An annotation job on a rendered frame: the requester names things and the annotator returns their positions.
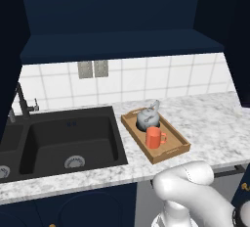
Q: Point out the orange mug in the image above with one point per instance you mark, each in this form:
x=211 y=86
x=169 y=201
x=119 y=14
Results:
x=153 y=137

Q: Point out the dark blue wall cabinet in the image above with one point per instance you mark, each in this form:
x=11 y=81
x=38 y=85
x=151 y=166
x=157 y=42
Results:
x=117 y=15

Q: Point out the grey kettle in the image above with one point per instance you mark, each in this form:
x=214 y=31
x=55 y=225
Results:
x=148 y=116

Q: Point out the grey wall socket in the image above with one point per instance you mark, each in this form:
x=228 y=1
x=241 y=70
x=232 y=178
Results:
x=85 y=69
x=101 y=68

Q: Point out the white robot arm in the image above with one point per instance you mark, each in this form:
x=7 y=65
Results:
x=192 y=195

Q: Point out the dark blue cabinet door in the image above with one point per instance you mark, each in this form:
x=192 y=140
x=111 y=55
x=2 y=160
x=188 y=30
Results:
x=239 y=38
x=8 y=51

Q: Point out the gold cabinet knob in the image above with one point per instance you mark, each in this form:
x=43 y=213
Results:
x=245 y=187
x=52 y=225

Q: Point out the dark blue base cabinet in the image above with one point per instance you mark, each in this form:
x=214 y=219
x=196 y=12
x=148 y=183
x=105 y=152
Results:
x=68 y=206
x=242 y=188

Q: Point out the black tap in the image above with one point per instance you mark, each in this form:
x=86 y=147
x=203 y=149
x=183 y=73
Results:
x=23 y=102

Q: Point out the wooden tray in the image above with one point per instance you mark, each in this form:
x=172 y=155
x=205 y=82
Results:
x=156 y=135

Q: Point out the black sink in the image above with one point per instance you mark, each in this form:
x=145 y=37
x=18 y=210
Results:
x=62 y=144

